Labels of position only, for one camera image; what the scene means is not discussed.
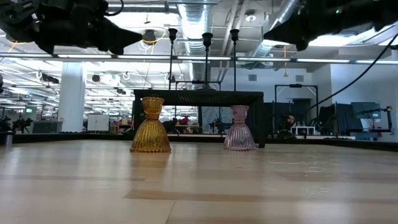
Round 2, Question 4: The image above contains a black tubular stand frame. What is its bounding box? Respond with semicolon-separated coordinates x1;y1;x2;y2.
274;83;319;125

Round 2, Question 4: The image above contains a pink ribbed glass candle holder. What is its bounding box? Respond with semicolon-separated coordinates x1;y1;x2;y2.
223;105;256;152

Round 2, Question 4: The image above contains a silver slanted ventilation duct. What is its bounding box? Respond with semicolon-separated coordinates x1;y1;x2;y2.
248;0;299;63

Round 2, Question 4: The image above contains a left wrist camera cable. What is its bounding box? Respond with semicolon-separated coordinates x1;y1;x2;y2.
105;0;124;17

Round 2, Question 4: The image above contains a white square pillar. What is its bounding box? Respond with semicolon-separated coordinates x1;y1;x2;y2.
57;61;87;133

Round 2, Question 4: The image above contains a person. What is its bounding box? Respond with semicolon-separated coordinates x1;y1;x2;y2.
278;113;299;139

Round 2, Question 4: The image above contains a grey background monitor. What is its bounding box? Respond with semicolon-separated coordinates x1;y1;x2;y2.
351;101;382;120

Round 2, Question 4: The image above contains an amber ribbed glass candle holder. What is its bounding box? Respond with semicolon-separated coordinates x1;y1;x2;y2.
129;96;172;154

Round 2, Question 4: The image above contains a black perforated metal shelf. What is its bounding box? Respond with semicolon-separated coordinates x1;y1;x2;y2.
133;89;266;149

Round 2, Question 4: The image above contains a black aluminium table frame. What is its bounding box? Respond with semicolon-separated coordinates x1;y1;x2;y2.
12;132;398;152

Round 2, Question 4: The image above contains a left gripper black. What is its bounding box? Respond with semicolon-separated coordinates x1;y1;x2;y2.
34;0;143;55

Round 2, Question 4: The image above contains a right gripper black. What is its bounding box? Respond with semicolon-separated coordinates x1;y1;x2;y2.
263;0;377;52

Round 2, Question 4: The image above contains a tall black metal candlestick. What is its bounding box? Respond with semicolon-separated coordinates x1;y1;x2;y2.
167;27;178;91

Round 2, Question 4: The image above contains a black ceiling device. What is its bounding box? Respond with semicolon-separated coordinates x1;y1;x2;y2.
142;29;158;44

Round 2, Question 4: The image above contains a yellow hanging pendant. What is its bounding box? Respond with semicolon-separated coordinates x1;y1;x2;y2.
282;45;289;78

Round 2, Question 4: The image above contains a white background cabinet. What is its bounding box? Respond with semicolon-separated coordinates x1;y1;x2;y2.
86;114;110;133

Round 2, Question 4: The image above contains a small grey cup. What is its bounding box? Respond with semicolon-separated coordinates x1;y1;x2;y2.
0;130;14;146

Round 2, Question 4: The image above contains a black camera boom stand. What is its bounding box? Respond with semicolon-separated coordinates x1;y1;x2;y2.
357;105;394;135

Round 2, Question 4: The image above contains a silver round ventilation duct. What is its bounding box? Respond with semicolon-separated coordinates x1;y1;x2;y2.
178;0;214;83

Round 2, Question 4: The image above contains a black fabric partition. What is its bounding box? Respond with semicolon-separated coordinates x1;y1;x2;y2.
318;103;354;135

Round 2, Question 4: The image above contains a small white background table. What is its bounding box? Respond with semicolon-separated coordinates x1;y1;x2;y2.
290;125;317;136

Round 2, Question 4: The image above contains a short black metal candlestick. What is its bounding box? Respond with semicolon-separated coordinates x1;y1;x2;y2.
198;32;217;91

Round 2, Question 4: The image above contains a grey background box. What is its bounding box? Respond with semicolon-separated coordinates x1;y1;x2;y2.
30;120;63;134

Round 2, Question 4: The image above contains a medium black metal candlestick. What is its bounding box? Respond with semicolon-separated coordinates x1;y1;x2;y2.
229;28;240;91

